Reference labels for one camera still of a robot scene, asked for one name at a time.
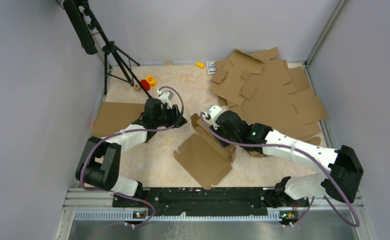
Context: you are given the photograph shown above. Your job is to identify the yellow block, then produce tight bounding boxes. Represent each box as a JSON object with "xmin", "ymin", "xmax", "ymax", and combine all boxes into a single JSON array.
[{"xmin": 195, "ymin": 61, "xmax": 205, "ymax": 69}]

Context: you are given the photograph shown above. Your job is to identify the aluminium frame rail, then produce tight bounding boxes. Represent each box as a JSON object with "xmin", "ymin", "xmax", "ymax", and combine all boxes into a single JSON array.
[{"xmin": 54, "ymin": 187, "xmax": 378, "ymax": 240}]

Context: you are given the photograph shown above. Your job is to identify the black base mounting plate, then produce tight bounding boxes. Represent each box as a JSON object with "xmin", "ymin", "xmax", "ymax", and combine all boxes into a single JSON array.
[{"xmin": 112, "ymin": 187, "xmax": 310, "ymax": 217}]

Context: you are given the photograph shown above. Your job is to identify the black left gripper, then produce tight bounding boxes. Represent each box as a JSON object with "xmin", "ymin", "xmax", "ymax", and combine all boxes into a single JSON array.
[{"xmin": 154, "ymin": 104, "xmax": 187, "ymax": 129}]

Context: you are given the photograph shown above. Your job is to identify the playing card box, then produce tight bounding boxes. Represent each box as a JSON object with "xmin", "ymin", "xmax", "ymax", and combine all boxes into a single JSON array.
[{"xmin": 206, "ymin": 61, "xmax": 217, "ymax": 75}]

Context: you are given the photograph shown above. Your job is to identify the folded closed cardboard box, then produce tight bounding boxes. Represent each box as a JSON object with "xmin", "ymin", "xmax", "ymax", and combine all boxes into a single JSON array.
[{"xmin": 91, "ymin": 102, "xmax": 145, "ymax": 138}]

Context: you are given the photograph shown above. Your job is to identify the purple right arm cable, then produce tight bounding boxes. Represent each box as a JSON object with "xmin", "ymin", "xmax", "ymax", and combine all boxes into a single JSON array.
[{"xmin": 199, "ymin": 111, "xmax": 362, "ymax": 229}]

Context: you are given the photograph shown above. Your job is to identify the orange round toy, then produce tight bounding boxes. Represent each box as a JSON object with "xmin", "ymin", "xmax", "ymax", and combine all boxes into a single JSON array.
[{"xmin": 145, "ymin": 75, "xmax": 157, "ymax": 88}]

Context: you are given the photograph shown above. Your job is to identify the cardboard sheet pile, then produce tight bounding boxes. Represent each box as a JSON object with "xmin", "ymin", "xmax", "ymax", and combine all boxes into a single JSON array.
[{"xmin": 209, "ymin": 47, "xmax": 327, "ymax": 146}]

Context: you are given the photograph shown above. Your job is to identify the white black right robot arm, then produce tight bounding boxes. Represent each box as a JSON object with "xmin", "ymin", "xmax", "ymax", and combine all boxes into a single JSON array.
[{"xmin": 206, "ymin": 106, "xmax": 364, "ymax": 206}]

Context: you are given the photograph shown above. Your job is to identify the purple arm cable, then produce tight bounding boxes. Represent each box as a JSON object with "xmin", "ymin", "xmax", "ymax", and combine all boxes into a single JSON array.
[
  {"xmin": 199, "ymin": 111, "xmax": 362, "ymax": 229},
  {"xmin": 79, "ymin": 86, "xmax": 185, "ymax": 229}
]

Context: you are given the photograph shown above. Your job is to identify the small wooden cube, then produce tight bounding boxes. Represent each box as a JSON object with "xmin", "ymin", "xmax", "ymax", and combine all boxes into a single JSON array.
[{"xmin": 133, "ymin": 85, "xmax": 142, "ymax": 92}]

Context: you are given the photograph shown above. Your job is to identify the cardboard box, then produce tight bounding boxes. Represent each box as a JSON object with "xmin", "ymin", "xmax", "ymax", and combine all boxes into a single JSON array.
[
  {"xmin": 173, "ymin": 113, "xmax": 236, "ymax": 190},
  {"xmin": 91, "ymin": 102, "xmax": 145, "ymax": 138}
]

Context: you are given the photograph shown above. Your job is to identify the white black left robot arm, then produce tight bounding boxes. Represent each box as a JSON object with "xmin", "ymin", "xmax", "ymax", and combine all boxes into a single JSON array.
[{"xmin": 75, "ymin": 98, "xmax": 188, "ymax": 207}]

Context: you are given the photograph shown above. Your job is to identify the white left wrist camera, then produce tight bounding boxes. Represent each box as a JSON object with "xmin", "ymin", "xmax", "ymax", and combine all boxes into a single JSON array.
[{"xmin": 157, "ymin": 90, "xmax": 174, "ymax": 110}]

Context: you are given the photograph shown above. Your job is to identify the black camera tripod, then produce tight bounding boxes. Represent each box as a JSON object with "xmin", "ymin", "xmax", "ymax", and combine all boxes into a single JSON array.
[{"xmin": 57, "ymin": 0, "xmax": 152, "ymax": 99}]

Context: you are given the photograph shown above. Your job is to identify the red round toy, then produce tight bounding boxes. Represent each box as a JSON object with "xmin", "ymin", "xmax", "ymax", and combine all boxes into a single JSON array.
[{"xmin": 140, "ymin": 79, "xmax": 151, "ymax": 91}]

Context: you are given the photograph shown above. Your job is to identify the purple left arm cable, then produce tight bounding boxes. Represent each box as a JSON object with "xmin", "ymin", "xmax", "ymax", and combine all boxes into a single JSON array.
[{"xmin": 79, "ymin": 86, "xmax": 185, "ymax": 229}]

